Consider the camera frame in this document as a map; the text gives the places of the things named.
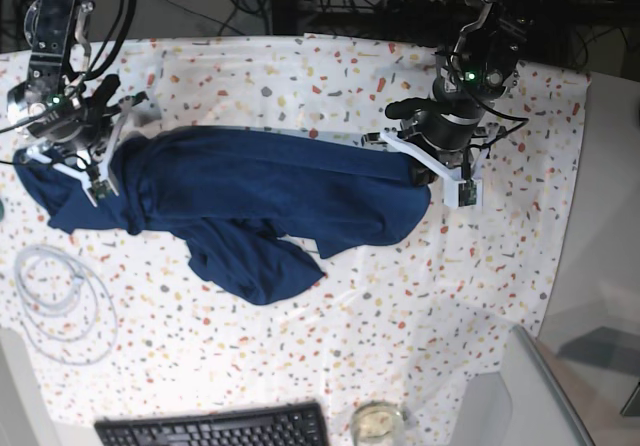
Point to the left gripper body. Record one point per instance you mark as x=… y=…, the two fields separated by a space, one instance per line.
x=443 y=129

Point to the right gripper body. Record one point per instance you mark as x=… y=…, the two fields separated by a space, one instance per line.
x=64 y=115

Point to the dark blue t-shirt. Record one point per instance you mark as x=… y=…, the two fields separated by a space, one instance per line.
x=258 y=211

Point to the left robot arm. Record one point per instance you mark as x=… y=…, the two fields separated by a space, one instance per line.
x=476 y=64

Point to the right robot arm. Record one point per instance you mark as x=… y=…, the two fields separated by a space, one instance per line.
x=57 y=32

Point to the black computer keyboard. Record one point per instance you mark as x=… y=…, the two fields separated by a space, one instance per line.
x=292 y=424

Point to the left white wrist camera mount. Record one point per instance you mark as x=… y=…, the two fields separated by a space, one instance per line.
x=459 y=170

